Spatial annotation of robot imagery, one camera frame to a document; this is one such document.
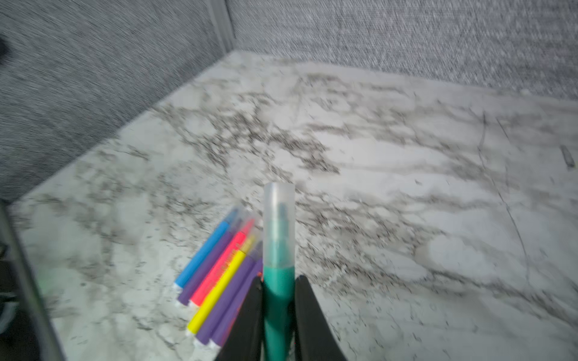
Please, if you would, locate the pink highlighter pen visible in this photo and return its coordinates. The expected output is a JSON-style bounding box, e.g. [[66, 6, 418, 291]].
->
[[190, 215, 257, 306]]

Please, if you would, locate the blue highlighter pen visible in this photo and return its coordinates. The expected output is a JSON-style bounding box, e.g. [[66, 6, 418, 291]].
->
[[173, 203, 242, 290]]

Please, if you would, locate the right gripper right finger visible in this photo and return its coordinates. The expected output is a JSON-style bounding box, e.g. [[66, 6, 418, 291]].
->
[[294, 275, 346, 361]]

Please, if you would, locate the purple highlighter pen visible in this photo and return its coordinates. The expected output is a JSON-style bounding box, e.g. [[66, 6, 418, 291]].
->
[[197, 242, 262, 345], [212, 259, 263, 347], [177, 219, 243, 307]]

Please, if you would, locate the yellow highlighter pen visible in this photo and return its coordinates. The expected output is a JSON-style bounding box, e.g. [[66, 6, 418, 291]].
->
[[187, 231, 260, 335]]

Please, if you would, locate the clear green pen cap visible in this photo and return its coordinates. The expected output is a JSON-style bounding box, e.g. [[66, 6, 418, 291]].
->
[[263, 182, 296, 269]]

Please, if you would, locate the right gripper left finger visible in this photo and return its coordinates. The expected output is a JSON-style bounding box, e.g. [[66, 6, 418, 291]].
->
[[215, 276, 263, 360]]

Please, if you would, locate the green highlighter pen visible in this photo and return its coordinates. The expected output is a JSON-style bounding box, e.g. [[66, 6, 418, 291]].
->
[[263, 202, 297, 361]]

